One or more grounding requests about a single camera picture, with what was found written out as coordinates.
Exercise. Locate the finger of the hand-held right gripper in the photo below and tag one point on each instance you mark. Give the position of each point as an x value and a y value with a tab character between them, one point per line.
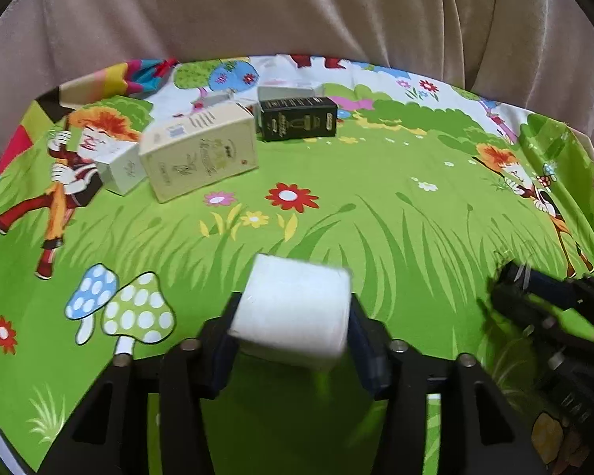
515	307
529	277

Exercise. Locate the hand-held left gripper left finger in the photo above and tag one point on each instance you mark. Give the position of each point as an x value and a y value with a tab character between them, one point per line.
225	356

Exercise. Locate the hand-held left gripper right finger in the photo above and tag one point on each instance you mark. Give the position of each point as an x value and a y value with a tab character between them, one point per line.
364	351

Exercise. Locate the plain white box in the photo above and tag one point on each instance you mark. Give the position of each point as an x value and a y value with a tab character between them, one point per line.
292	307

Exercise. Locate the green cartoon printed cloth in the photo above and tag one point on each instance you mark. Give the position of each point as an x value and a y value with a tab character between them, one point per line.
376	198

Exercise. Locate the beige box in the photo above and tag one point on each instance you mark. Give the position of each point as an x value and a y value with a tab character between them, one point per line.
198	153

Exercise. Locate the silver white box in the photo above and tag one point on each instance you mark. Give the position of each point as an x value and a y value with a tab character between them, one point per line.
121	170

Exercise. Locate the black box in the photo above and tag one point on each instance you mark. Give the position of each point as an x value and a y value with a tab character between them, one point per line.
297	118

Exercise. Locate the small white box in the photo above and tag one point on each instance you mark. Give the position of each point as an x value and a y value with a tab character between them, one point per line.
284	93

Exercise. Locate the beige pink curtain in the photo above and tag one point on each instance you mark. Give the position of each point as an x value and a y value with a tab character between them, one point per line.
277	10

